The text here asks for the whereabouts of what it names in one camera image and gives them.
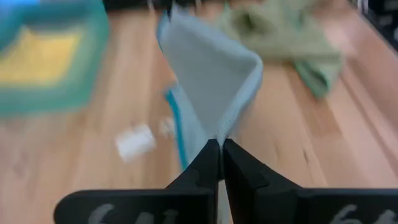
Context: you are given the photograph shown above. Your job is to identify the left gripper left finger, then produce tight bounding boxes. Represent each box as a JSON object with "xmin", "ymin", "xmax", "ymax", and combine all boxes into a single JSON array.
[{"xmin": 53, "ymin": 138, "xmax": 222, "ymax": 224}]

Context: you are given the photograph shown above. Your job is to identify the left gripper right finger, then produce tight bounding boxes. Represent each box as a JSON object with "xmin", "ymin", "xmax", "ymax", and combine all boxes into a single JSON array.
[{"xmin": 222, "ymin": 138, "xmax": 398, "ymax": 224}]

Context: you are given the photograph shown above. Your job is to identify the white towel hang tag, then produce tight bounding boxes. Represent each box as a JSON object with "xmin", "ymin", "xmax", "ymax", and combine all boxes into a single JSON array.
[{"xmin": 114, "ymin": 116, "xmax": 177, "ymax": 163}]

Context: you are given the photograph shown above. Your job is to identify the blue towel with teal edge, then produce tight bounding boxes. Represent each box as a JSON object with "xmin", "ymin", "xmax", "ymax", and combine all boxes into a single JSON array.
[{"xmin": 155, "ymin": 5, "xmax": 264, "ymax": 224}]

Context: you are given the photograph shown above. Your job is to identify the pale green towel teal edge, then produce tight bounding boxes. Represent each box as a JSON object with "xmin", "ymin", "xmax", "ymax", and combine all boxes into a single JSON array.
[{"xmin": 216, "ymin": 0, "xmax": 346, "ymax": 100}]

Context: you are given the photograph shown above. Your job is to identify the yellow microfiber towel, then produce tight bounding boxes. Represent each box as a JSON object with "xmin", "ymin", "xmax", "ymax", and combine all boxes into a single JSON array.
[{"xmin": 0, "ymin": 27, "xmax": 83, "ymax": 87}]

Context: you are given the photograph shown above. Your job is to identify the teal translucent plastic tray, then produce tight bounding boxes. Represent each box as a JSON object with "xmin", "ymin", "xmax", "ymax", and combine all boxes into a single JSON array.
[{"xmin": 0, "ymin": 0, "xmax": 110, "ymax": 115}]

